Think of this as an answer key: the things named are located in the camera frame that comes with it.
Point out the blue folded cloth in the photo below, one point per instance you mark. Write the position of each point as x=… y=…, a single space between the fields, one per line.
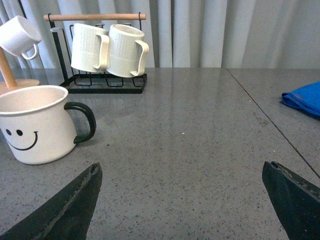
x=305 y=98

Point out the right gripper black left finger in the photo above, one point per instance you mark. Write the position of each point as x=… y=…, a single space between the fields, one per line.
x=65 y=216

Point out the cream ribbed mug right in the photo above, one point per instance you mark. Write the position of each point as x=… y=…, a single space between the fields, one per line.
x=127 y=51

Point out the white smiley face mug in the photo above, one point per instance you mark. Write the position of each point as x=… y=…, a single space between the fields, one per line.
x=37 y=126

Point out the cream ribbed mug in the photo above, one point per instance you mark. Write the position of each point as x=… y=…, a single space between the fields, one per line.
x=127 y=51
x=89 y=48

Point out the cream ribbed mug left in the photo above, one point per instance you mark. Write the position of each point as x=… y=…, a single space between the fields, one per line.
x=89 y=48

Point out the white pleated curtain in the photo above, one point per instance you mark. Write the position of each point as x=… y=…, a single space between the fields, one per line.
x=259 y=34

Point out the black wire mug rack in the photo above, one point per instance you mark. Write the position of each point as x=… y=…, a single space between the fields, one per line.
x=83 y=82

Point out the small white hanging mug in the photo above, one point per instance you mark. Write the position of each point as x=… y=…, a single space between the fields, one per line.
x=20 y=38

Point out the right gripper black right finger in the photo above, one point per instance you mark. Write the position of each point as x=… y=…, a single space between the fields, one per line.
x=295 y=200

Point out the wooden mug tree stand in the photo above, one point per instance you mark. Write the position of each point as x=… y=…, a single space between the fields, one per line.
x=10 y=83

